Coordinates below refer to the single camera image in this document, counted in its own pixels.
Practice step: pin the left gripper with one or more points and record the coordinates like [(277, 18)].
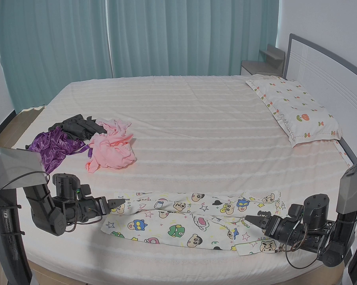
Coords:
[(94, 208)]

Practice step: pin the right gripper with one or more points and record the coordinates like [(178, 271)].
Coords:
[(280, 229)]

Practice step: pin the white printed pyjama top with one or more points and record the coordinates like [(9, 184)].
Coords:
[(181, 221)]

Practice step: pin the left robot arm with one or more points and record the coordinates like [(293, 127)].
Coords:
[(42, 209)]

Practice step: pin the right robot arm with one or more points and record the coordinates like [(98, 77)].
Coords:
[(344, 233)]

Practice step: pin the bed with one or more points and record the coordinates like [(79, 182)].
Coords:
[(196, 114)]

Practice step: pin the pink garment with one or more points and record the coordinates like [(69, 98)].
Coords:
[(110, 150)]

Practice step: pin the purple garment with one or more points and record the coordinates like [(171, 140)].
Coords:
[(53, 147)]

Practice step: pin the black garment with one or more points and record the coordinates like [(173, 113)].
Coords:
[(74, 128)]

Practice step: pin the white printed pillow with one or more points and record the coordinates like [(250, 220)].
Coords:
[(297, 108)]

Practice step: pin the grey bedside table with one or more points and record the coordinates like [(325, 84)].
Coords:
[(261, 65)]

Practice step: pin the blue-green curtain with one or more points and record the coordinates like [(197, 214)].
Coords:
[(190, 25), (53, 40)]

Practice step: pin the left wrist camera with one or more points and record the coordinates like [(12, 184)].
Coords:
[(84, 190)]

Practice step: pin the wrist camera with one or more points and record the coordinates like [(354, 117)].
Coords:
[(295, 212), (84, 190)]

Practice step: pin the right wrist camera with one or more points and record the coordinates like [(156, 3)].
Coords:
[(295, 212)]

